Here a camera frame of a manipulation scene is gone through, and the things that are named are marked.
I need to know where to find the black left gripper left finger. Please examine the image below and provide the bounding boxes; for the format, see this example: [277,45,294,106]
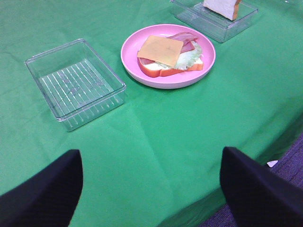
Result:
[0,149,83,227]

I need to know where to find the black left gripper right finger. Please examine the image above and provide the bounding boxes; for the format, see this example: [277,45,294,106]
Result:
[220,147,303,227]

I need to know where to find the green lettuce leaf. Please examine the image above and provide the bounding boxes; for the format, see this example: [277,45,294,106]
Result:
[163,41,204,70]

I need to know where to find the bread slice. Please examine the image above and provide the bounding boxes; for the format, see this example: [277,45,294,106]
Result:
[137,58,204,78]
[203,0,241,21]

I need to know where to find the yellow cheese slice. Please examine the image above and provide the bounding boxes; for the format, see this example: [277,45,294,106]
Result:
[137,35,183,67]

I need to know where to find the red bacon strip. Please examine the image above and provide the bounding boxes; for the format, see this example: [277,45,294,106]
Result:
[167,32,198,45]

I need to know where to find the green tablecloth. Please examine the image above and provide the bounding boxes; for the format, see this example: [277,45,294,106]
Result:
[0,0,303,227]

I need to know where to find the left clear plastic container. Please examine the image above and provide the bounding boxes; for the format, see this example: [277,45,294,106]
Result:
[25,39,126,131]

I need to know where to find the clear plastic container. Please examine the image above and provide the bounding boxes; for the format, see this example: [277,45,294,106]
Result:
[25,39,126,131]
[170,0,258,43]

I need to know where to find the pink round plate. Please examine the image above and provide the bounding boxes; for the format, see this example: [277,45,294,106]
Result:
[121,24,216,89]

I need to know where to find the right clear plastic container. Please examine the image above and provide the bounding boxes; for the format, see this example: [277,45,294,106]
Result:
[170,0,258,43]

